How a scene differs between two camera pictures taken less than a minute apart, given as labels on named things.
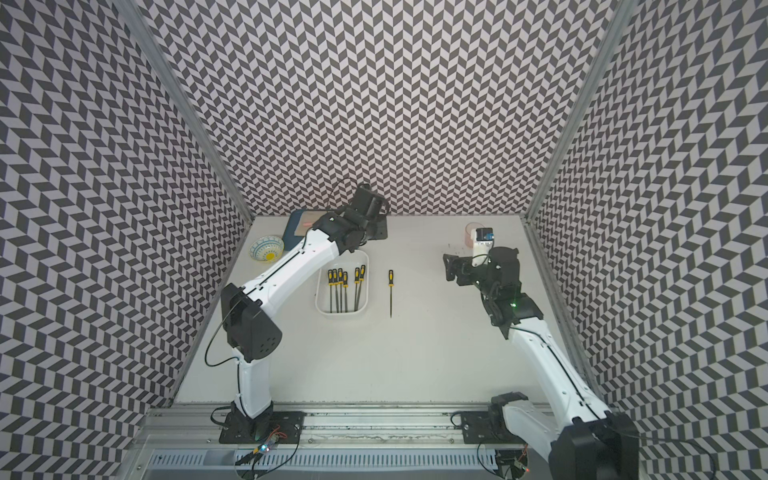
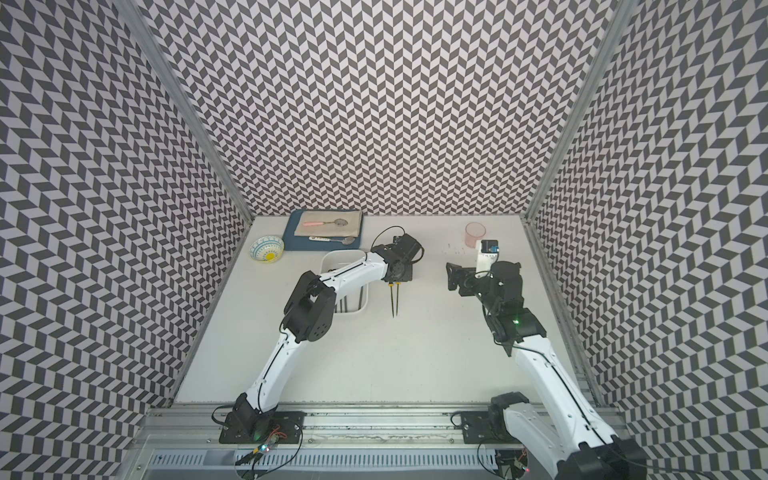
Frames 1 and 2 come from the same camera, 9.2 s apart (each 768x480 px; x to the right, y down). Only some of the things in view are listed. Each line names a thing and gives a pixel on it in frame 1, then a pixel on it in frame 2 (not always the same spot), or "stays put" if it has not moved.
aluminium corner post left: [148, 33] stays put
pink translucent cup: [467, 232] stays put
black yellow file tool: [391, 285] stays put
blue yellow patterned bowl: [267, 249] stays put
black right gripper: [463, 263] → [467, 275]
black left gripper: [381, 223] → [408, 276]
